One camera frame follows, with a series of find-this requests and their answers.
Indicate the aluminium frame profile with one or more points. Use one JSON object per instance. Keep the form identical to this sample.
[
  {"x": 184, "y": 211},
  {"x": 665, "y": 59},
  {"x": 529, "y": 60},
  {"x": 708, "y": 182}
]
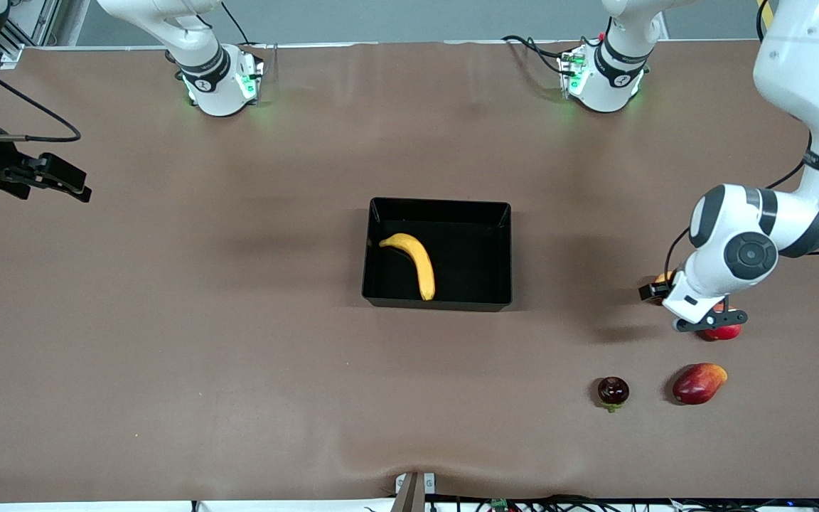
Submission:
[{"x": 33, "y": 28}]

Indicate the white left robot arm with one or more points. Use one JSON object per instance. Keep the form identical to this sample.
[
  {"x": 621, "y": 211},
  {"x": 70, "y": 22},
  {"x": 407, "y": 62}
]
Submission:
[{"x": 793, "y": 57}]

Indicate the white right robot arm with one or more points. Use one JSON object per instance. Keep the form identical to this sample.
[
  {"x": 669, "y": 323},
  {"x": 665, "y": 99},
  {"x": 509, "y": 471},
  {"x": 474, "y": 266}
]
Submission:
[{"x": 214, "y": 85}]

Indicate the red yellow mango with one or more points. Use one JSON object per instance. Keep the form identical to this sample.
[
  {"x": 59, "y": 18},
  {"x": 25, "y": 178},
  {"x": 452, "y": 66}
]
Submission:
[{"x": 697, "y": 385}]

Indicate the yellow banana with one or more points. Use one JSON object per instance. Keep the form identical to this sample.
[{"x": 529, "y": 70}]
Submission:
[{"x": 420, "y": 263}]

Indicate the red yellow apple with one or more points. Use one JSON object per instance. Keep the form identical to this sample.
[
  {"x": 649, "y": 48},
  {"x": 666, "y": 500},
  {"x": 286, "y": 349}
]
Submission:
[{"x": 664, "y": 276}]

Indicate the red pomegranate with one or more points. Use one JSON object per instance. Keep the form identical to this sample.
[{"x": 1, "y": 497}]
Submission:
[{"x": 726, "y": 332}]

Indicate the wrinkled table cover sheet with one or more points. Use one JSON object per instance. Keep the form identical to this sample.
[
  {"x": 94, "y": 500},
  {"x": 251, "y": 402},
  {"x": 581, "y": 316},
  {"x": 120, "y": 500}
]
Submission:
[{"x": 239, "y": 355}]

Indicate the black rectangular plastic box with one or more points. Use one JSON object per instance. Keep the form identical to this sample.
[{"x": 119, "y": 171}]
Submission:
[{"x": 466, "y": 277}]

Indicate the dark purple mangosteen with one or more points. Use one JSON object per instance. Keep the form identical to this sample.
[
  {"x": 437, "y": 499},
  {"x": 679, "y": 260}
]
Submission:
[{"x": 613, "y": 391}]

